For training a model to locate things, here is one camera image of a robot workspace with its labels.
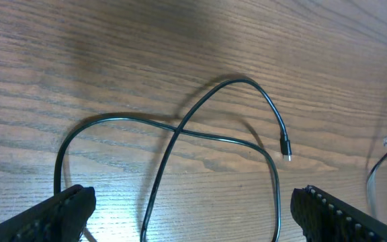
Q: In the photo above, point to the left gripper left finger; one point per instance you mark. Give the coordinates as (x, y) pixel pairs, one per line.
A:
(59, 218)

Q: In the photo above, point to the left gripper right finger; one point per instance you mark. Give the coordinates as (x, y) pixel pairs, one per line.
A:
(324, 217)

